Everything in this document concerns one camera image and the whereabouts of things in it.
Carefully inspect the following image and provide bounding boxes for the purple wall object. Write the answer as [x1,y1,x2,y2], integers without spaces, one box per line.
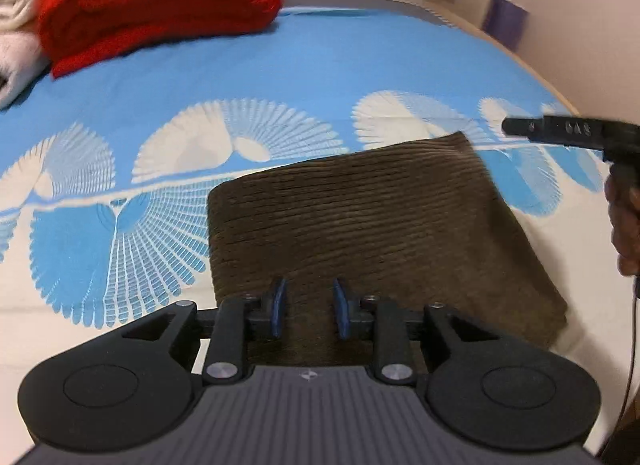
[482,0,530,52]

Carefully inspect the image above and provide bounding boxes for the white folded towel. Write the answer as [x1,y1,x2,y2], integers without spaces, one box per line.
[0,28,52,110]
[0,0,52,32]

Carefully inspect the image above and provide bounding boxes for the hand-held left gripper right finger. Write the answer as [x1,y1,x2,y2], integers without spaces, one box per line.
[332,277,502,387]

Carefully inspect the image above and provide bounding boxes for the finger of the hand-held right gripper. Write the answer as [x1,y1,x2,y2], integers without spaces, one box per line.
[501,114,607,149]

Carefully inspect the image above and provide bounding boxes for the person's right hand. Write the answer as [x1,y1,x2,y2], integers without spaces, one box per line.
[604,174,640,277]

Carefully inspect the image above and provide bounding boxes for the blue white printed bedsheet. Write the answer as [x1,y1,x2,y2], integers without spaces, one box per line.
[0,8,640,452]

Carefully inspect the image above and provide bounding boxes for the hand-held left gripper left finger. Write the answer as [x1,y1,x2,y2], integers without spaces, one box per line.
[120,277,289,387]

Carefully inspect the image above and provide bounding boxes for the black cable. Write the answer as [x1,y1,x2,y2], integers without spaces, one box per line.
[618,274,640,428]

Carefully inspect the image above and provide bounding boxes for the brown corduroy pants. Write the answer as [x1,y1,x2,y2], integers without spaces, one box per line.
[206,130,570,368]

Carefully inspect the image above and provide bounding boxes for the red knitted sweater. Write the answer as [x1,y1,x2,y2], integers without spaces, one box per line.
[37,0,284,80]

